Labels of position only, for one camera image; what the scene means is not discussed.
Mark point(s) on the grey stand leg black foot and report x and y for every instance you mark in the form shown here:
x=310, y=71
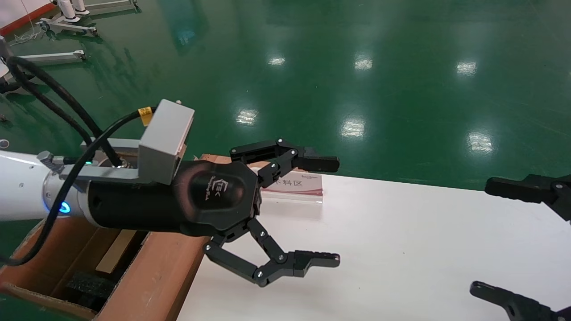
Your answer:
x=3, y=49

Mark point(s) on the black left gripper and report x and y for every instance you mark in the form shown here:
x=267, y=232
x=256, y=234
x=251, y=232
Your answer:
x=209, y=196

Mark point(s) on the small cardboard box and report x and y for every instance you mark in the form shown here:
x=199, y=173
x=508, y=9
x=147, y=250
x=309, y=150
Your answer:
x=116, y=249

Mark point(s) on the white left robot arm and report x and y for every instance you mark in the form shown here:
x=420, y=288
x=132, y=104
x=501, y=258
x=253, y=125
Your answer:
x=22, y=187

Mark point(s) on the black foam pad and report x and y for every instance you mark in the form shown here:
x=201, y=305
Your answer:
x=89, y=287

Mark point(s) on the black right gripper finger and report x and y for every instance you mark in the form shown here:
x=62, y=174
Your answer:
x=531, y=189
x=522, y=307

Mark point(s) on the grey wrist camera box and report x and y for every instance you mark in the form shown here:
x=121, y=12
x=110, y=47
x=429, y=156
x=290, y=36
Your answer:
x=165, y=138

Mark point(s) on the white metal floor bar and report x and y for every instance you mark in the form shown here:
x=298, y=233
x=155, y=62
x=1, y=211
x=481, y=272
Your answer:
x=53, y=57

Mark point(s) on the large open cardboard box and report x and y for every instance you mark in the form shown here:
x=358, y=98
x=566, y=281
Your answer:
x=156, y=276

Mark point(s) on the acrylic sign with red print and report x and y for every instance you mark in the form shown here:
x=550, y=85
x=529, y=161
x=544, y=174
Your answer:
x=299, y=189

